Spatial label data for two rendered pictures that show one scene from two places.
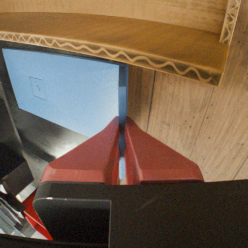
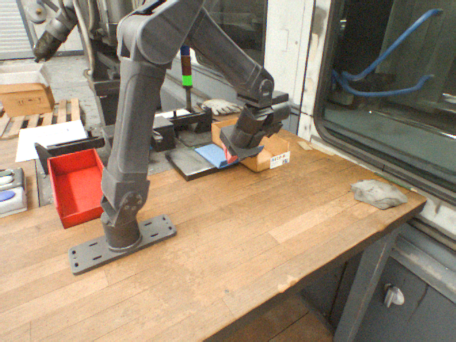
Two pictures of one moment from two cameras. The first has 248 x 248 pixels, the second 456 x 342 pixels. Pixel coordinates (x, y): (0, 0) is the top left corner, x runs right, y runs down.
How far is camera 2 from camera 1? 76 cm
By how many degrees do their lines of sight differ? 70
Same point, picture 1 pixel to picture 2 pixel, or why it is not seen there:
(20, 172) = not seen: hidden behind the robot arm
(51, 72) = (221, 153)
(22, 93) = (203, 149)
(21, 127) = (180, 151)
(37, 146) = (177, 156)
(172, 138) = (227, 178)
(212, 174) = (229, 188)
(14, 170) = not seen: hidden behind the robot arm
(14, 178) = not seen: hidden behind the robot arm
